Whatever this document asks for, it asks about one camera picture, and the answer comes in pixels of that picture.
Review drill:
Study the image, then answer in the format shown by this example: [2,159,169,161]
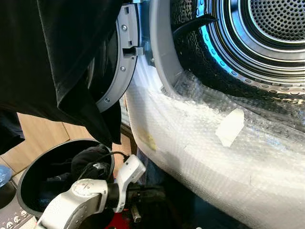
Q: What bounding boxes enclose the black clothes pile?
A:
[41,145,113,191]

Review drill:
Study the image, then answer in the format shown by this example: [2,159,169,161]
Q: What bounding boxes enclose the red plastic object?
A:
[106,212,132,229]

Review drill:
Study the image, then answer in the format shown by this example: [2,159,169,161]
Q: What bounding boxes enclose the clear bubble wrap sheet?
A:
[122,60,305,229]

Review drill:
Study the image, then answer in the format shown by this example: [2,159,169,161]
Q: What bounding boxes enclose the white tape piece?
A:
[215,109,245,147]

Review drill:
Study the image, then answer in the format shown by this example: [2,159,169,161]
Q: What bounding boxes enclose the black round laundry bucket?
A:
[17,138,117,218]

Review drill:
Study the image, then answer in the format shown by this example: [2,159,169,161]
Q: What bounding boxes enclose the grey printed panel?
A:
[0,196,37,229]

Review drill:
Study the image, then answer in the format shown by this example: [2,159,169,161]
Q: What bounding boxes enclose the blue clear plastic object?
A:
[0,165,11,187]

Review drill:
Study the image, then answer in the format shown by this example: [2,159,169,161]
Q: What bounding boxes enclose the grey washer door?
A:
[88,4,143,113]

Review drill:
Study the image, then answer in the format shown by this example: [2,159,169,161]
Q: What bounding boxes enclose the grey rubber door seal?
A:
[149,0,191,98]

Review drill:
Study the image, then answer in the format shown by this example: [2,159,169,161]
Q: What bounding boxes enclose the large black hanging garment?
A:
[0,0,125,156]

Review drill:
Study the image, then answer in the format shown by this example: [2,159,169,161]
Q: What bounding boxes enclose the black drum paddle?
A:
[173,14,218,48]

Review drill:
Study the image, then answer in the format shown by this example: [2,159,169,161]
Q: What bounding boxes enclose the steel perforated washer drum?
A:
[171,0,305,104]

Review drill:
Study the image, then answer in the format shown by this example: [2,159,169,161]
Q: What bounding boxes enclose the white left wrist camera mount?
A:
[113,154,146,213]

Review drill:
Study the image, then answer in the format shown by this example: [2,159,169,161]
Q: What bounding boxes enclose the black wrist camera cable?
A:
[79,151,129,180]

